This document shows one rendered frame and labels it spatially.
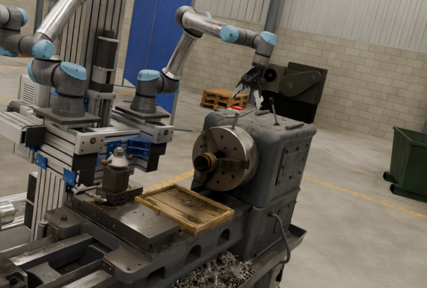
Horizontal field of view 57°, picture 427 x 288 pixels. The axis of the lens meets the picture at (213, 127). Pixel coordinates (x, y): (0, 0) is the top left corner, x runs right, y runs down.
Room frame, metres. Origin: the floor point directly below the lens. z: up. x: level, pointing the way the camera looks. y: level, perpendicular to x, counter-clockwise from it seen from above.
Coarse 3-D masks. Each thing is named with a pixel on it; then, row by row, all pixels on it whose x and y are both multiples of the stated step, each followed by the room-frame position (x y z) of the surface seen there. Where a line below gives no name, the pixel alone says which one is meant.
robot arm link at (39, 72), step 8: (48, 0) 1.79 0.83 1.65; (56, 0) 1.79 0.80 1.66; (48, 8) 1.79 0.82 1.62; (56, 40) 1.81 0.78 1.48; (56, 48) 1.82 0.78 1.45; (56, 56) 1.82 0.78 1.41; (32, 64) 1.79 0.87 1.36; (40, 64) 1.77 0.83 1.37; (48, 64) 1.78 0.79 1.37; (56, 64) 1.80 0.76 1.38; (32, 72) 1.78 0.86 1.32; (40, 72) 1.77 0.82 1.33; (48, 72) 1.77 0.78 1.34; (32, 80) 1.80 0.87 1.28; (40, 80) 1.78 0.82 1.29; (48, 80) 1.77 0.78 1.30
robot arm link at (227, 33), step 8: (184, 8) 2.07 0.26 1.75; (192, 8) 2.13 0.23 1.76; (176, 16) 2.07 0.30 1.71; (184, 16) 2.03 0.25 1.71; (192, 16) 2.01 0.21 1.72; (200, 16) 1.99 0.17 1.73; (184, 24) 2.04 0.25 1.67; (192, 24) 2.00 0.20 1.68; (200, 24) 1.95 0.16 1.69; (208, 24) 1.92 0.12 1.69; (216, 24) 1.89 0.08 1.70; (224, 24) 1.88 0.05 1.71; (208, 32) 1.92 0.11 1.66; (216, 32) 1.88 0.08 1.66; (224, 32) 1.82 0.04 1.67; (232, 32) 1.80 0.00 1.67; (240, 32) 1.84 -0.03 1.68; (224, 40) 1.81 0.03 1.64; (232, 40) 1.81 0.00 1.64; (240, 40) 1.85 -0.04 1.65
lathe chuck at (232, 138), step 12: (204, 132) 1.89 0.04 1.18; (216, 132) 1.85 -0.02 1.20; (228, 132) 1.82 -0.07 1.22; (240, 132) 1.86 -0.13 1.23; (216, 144) 1.85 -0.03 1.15; (228, 144) 1.81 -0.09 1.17; (240, 144) 1.78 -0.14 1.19; (192, 156) 1.91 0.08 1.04; (216, 156) 1.91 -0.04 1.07; (228, 156) 1.81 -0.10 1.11; (240, 156) 1.77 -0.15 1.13; (252, 156) 1.81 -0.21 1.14; (216, 168) 1.83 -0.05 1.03; (228, 168) 1.80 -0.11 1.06; (252, 168) 1.81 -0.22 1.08; (216, 180) 1.82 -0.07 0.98; (228, 180) 1.79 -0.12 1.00; (240, 180) 1.76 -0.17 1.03
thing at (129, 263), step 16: (64, 208) 1.37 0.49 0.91; (48, 224) 1.26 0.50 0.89; (64, 224) 1.25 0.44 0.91; (80, 224) 1.29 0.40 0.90; (96, 224) 1.28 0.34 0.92; (112, 240) 1.23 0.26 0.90; (128, 240) 1.21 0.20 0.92; (176, 240) 1.27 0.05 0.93; (112, 256) 1.13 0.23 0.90; (128, 256) 1.15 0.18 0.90; (144, 256) 1.16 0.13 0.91; (160, 256) 1.18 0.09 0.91; (176, 256) 1.25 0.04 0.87; (112, 272) 1.08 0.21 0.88; (128, 272) 1.07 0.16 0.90; (144, 272) 1.12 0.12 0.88
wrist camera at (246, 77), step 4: (252, 68) 1.88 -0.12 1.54; (248, 72) 1.84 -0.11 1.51; (252, 72) 1.85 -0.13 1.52; (256, 72) 1.85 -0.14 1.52; (260, 72) 1.86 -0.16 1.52; (244, 76) 1.81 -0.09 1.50; (248, 76) 1.81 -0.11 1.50; (252, 76) 1.82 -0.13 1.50; (256, 76) 1.84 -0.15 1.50; (244, 80) 1.79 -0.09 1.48; (248, 80) 1.79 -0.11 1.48; (252, 80) 1.82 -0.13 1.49; (248, 84) 1.80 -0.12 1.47
